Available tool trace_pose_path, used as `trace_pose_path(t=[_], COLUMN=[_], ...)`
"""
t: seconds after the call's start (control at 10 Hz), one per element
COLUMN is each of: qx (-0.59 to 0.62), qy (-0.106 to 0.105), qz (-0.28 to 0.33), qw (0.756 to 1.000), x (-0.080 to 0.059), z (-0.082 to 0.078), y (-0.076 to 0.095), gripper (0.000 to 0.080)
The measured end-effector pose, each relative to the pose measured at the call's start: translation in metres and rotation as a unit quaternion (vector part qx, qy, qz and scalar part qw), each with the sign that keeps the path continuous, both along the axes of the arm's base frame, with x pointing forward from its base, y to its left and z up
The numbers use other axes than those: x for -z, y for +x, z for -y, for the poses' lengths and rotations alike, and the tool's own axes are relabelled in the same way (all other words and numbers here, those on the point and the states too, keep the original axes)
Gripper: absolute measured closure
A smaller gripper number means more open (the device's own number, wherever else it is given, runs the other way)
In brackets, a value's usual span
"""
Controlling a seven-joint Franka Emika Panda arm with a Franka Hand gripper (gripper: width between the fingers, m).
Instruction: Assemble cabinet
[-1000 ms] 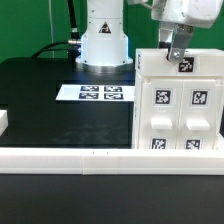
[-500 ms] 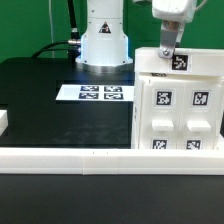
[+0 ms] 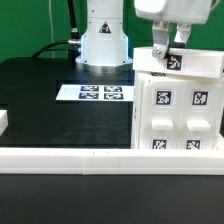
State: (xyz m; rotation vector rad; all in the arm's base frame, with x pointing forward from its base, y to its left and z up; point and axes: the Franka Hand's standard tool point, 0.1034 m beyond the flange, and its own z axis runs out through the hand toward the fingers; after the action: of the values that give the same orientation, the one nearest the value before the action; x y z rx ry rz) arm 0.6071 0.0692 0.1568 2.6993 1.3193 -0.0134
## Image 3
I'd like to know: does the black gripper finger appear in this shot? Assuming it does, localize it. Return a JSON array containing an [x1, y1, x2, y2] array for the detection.
[[152, 20, 171, 59], [173, 23, 192, 48]]

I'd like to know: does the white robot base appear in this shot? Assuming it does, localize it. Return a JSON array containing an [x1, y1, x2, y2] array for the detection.
[[76, 0, 132, 73]]

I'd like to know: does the white fiducial marker sheet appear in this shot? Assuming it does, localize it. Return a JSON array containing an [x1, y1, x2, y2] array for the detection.
[[56, 84, 134, 102]]

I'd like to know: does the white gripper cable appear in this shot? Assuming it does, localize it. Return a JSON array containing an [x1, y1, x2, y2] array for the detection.
[[209, 0, 224, 16]]

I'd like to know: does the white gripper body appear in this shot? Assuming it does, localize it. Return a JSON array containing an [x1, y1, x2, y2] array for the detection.
[[134, 0, 212, 24]]

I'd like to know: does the white L-shaped fence frame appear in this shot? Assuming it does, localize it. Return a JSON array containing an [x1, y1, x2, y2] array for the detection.
[[0, 137, 224, 175]]

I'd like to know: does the black cable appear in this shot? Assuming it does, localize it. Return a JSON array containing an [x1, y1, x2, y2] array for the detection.
[[31, 0, 83, 59]]

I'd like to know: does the white cabinet door panel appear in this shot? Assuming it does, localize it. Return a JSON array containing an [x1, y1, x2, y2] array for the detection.
[[133, 47, 224, 79]]

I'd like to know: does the white block at left edge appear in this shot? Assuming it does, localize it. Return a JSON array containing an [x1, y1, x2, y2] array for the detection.
[[0, 110, 8, 136]]

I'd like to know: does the white cabinet body box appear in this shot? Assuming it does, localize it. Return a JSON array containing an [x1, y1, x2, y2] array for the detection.
[[131, 72, 224, 150]]

